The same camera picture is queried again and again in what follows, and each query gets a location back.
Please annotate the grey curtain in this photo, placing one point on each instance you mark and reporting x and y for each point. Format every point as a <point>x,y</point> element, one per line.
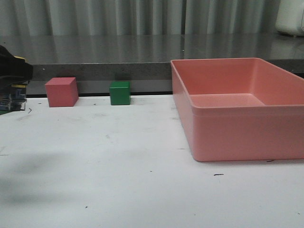
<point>136,17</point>

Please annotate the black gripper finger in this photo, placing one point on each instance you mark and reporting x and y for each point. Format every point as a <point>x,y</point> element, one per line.
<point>13,69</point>

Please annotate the grey stone counter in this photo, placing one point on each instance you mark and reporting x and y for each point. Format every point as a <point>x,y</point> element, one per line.
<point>144,60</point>

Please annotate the pink cube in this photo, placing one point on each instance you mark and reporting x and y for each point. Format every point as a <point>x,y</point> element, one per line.
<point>62,92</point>

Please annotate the white blender appliance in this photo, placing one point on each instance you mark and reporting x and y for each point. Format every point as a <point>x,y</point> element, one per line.
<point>290,17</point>

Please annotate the green cube near bin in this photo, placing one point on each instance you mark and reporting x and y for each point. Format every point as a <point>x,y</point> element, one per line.
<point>120,93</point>

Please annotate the pink plastic bin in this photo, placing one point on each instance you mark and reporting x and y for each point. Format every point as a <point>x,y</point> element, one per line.
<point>237,109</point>

